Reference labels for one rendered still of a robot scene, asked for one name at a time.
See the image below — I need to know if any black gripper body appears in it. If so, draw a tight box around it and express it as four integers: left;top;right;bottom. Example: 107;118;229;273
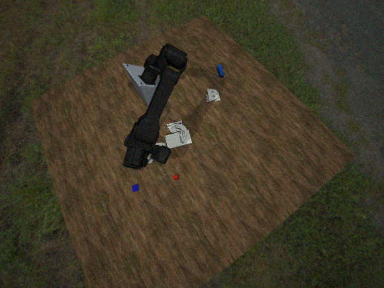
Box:
124;133;171;164

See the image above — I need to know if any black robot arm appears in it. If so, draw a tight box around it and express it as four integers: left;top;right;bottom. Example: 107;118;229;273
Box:
123;43;187;169

